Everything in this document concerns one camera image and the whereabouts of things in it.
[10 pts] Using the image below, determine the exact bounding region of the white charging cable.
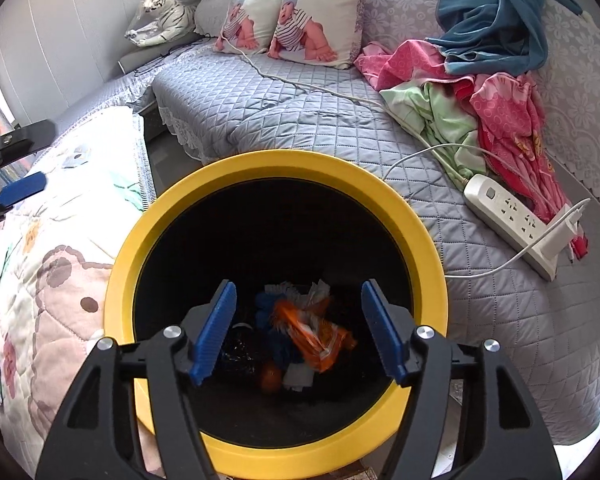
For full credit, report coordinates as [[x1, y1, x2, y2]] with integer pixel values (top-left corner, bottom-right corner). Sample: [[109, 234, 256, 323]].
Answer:
[[381, 142, 592, 280]]

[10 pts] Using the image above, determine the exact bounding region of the white tissue bundle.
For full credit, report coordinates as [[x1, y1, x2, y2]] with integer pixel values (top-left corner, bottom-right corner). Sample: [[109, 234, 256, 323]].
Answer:
[[264, 280, 337, 392]]

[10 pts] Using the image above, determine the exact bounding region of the blue curtain cloth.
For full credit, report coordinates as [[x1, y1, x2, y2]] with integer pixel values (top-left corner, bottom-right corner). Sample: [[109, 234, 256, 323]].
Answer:
[[429, 0, 583, 76]]

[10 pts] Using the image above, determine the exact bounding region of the white power strip cord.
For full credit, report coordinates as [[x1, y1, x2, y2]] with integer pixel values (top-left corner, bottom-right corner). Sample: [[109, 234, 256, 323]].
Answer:
[[220, 24, 474, 187]]

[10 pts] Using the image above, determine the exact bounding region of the baby print pillow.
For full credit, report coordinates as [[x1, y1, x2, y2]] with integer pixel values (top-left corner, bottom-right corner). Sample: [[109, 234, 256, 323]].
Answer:
[[213, 0, 282, 54], [268, 0, 364, 70]]

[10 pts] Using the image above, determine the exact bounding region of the grey plain cushion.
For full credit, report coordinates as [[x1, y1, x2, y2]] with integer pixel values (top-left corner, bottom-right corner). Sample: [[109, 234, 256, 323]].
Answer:
[[195, 0, 235, 37]]

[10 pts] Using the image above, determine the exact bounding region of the yellow rimmed black trash bin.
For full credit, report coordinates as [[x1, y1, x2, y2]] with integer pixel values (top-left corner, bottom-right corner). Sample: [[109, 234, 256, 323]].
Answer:
[[104, 150, 449, 479]]

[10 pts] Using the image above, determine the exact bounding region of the left baby print pillow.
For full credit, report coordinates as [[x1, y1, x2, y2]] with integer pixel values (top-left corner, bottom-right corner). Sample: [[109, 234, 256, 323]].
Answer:
[[213, 0, 282, 54]]

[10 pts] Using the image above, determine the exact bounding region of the light green cloth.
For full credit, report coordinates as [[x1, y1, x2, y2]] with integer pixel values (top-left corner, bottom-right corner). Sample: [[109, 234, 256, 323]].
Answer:
[[380, 80, 486, 191]]

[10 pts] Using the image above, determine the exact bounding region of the orange snack wrapper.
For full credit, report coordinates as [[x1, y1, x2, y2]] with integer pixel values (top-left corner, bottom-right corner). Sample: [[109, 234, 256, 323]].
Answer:
[[273, 297, 356, 373]]

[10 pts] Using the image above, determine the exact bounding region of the white charger adapter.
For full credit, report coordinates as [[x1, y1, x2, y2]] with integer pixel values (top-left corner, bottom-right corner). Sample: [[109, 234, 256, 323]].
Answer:
[[529, 204, 584, 262]]

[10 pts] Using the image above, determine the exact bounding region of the right baby print pillow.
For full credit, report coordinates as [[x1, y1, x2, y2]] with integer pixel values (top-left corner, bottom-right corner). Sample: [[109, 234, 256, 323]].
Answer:
[[268, 0, 364, 70]]

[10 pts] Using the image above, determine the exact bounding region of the cream cartoon quilted table cover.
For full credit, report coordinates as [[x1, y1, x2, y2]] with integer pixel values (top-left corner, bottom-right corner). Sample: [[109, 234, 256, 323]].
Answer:
[[0, 106, 156, 474]]

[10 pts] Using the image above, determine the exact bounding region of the grey quilted sofa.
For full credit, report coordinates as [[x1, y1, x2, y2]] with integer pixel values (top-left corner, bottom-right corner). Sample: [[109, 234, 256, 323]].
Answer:
[[44, 0, 600, 446]]

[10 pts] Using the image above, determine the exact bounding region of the white tiger plush toy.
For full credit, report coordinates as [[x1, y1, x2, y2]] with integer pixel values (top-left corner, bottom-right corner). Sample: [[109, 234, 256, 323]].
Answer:
[[124, 0, 196, 48]]

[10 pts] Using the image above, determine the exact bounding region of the pink floral blanket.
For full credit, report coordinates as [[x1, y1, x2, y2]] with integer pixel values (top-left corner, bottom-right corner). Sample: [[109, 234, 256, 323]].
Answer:
[[353, 38, 590, 261]]

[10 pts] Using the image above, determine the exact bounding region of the white power strip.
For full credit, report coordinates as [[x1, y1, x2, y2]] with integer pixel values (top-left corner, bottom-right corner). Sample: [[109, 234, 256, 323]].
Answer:
[[464, 174, 558, 282]]

